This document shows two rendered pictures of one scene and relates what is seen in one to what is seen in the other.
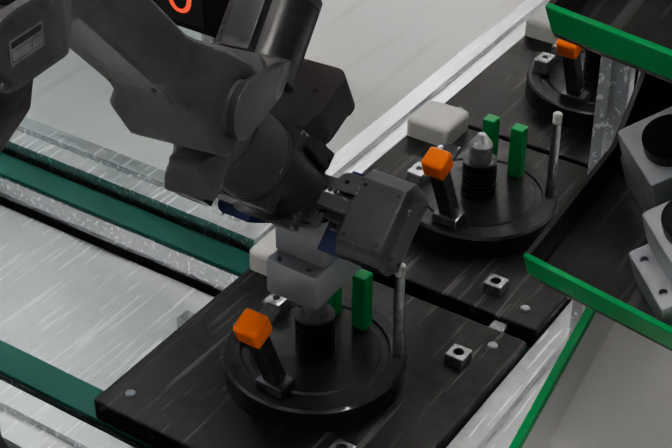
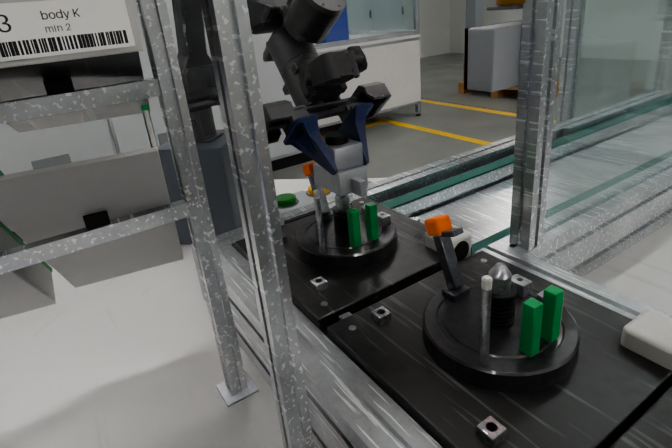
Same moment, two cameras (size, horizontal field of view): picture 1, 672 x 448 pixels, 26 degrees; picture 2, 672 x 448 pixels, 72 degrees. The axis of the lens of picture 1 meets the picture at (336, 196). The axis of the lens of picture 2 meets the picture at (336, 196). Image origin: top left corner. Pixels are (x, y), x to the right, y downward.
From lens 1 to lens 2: 127 cm
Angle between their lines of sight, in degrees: 96
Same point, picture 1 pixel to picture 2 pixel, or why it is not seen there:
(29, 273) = (505, 213)
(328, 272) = (318, 169)
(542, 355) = (309, 333)
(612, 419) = (144, 235)
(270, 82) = (256, 8)
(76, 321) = (460, 222)
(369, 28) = not seen: outside the picture
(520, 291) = (373, 331)
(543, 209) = (460, 352)
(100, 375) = not seen: hidden behind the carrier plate
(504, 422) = not seen: hidden behind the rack
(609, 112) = (163, 57)
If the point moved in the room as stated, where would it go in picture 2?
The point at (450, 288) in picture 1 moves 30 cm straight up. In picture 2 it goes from (393, 299) to (378, 11)
